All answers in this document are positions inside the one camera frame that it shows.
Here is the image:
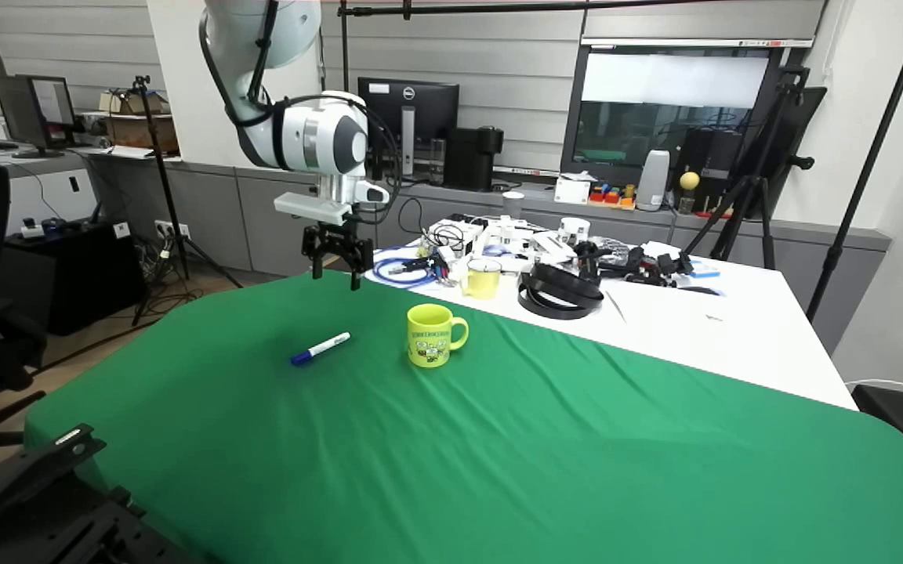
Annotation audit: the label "brown cardboard box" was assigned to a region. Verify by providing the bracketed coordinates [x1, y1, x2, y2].
[105, 107, 181, 160]

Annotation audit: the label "small monitor on desk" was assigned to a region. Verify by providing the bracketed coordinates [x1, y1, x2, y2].
[0, 72, 86, 157]

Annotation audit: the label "white marker with blue cap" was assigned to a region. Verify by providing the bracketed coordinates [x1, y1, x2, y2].
[289, 330, 354, 368]

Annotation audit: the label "yellow cup with cartoon print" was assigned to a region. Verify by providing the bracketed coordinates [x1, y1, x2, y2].
[405, 302, 473, 373]

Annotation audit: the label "large dark wall screen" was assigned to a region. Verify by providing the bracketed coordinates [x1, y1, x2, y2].
[564, 44, 790, 198]

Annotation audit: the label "black light stand tripod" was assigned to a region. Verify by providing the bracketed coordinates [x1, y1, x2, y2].
[123, 72, 245, 330]

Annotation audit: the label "black computer box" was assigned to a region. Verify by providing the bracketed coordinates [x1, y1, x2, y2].
[441, 125, 508, 193]

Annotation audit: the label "red orange small items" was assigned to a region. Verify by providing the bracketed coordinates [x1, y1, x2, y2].
[591, 181, 639, 208]

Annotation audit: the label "black clamp mount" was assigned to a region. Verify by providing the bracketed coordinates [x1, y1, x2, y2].
[0, 423, 109, 546]

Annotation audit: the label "black gadget pile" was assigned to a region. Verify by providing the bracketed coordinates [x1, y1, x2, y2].
[617, 239, 703, 288]

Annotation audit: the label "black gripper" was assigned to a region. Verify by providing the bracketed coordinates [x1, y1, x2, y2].
[302, 220, 378, 293]

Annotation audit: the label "black desktop monitor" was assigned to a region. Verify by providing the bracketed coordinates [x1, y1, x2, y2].
[354, 75, 463, 181]

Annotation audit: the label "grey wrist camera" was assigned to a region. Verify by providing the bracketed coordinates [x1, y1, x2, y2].
[269, 187, 358, 227]

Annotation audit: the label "green table cloth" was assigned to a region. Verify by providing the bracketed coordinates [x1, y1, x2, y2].
[23, 270, 903, 564]

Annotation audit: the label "pale yellow plain cup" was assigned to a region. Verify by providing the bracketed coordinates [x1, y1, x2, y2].
[462, 255, 506, 305]

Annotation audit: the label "black slanted pole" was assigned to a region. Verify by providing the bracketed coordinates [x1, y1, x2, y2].
[805, 0, 903, 323]

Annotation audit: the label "white box with lid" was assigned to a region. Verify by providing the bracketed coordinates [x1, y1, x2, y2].
[551, 168, 598, 208]

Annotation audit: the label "black camera tripod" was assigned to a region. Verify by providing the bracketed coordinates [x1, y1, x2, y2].
[682, 66, 823, 270]

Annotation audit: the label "blue cable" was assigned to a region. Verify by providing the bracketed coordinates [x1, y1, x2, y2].
[370, 250, 446, 292]

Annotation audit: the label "white cylindrical speaker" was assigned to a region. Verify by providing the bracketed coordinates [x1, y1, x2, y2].
[637, 146, 674, 214]

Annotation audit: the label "black perforated mounting board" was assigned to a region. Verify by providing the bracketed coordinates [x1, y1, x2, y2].
[0, 480, 203, 564]

